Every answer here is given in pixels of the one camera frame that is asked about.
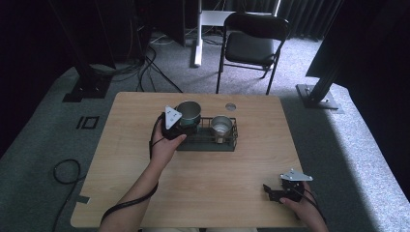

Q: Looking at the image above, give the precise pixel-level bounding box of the dark pleated curtain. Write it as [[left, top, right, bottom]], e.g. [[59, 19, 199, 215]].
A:
[[277, 0, 343, 42]]

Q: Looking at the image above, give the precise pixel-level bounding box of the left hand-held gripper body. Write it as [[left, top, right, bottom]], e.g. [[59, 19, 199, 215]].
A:
[[161, 104, 188, 140]]

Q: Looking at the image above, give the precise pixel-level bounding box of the teal metal cup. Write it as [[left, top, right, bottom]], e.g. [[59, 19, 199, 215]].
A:
[[176, 100, 203, 129]]

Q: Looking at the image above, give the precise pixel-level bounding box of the bundle of floor cables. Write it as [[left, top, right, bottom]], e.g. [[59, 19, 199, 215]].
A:
[[90, 28, 184, 95]]

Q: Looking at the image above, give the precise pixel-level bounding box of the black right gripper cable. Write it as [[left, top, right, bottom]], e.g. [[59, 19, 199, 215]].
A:
[[289, 183, 327, 225]]

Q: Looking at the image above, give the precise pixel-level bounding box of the white desk frame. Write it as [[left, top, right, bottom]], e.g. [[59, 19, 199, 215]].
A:
[[190, 0, 282, 69]]

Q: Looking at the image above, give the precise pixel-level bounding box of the silver metal cup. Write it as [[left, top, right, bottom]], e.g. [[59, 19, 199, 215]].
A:
[[210, 115, 234, 145]]

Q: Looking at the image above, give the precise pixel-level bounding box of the black metal stand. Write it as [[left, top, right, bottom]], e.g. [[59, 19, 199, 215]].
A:
[[295, 0, 344, 114], [47, 0, 114, 103]]

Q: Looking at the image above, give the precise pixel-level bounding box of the black looped floor cable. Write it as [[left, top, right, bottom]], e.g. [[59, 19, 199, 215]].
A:
[[52, 159, 87, 232]]

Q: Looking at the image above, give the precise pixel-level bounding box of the black wire basket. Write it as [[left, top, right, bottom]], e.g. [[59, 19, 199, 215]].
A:
[[175, 116, 239, 153]]

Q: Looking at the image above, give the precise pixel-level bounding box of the person's right hand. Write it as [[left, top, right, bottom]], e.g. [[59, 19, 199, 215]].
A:
[[278, 184, 325, 225]]

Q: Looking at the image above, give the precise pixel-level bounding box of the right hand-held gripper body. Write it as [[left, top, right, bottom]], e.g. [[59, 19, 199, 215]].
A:
[[278, 167, 314, 203]]

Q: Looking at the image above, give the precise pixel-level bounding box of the person's left hand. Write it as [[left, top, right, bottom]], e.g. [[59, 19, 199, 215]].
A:
[[149, 123, 188, 169]]

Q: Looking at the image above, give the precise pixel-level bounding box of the black folding chair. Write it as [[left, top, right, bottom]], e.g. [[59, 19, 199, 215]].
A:
[[215, 12, 291, 96]]

